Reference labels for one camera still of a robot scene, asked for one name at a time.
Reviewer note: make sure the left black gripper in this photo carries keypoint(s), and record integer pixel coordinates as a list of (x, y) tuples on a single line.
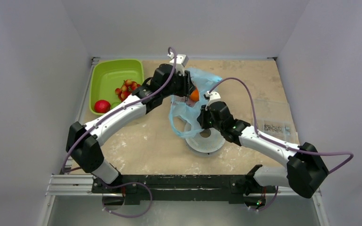
[(187, 86)]

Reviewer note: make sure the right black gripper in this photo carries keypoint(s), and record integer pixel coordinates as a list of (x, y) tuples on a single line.
[(203, 118)]

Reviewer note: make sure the orange fake fruit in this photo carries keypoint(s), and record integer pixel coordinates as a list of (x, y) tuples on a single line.
[(194, 96)]

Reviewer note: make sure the blue plastic bag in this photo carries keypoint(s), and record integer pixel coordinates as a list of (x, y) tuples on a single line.
[(188, 110)]

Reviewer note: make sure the red fake fruits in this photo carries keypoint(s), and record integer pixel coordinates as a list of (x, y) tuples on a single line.
[(126, 89)]

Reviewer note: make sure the red fake apple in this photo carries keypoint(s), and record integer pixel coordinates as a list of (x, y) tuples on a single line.
[(102, 106)]

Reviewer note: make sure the green fake fruit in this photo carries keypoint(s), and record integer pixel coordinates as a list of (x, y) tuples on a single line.
[(115, 104)]

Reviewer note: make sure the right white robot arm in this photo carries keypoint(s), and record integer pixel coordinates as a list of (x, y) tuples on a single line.
[(303, 169)]

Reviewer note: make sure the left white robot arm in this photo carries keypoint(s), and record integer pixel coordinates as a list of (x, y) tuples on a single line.
[(84, 141)]

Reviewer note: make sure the green plastic tub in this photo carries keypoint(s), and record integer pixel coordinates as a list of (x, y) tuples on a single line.
[(109, 75)]

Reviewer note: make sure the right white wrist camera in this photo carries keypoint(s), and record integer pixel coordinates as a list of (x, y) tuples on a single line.
[(212, 97)]

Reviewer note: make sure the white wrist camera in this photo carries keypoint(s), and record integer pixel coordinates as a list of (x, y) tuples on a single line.
[(179, 61), (212, 97)]

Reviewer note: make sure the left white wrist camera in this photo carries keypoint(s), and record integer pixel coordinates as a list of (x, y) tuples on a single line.
[(179, 61)]

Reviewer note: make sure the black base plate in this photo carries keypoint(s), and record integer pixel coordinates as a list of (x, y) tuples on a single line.
[(145, 194)]

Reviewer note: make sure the aluminium frame rail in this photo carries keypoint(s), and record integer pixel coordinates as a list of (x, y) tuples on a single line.
[(233, 184)]

